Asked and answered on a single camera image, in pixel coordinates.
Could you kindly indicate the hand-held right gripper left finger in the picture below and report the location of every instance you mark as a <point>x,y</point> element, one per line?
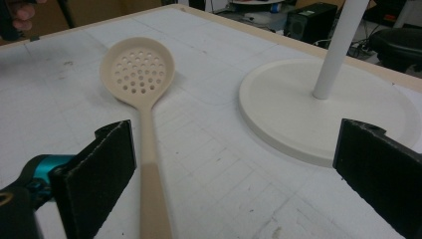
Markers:
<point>94,179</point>

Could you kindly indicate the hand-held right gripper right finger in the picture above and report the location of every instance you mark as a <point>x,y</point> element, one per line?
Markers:
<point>381,179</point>

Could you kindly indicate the beige slotted spoon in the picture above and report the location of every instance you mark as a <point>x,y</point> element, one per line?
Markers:
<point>149,159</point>

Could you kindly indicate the black metal stand leg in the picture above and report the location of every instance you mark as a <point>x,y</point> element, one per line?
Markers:
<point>66,13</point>

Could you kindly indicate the white stand with round base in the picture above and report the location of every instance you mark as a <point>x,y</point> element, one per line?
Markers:
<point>298,113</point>

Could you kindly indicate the black office chair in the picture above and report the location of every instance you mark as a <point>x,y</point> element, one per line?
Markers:
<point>398,46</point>

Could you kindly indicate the black computer case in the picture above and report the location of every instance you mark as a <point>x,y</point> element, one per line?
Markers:
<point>310,21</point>

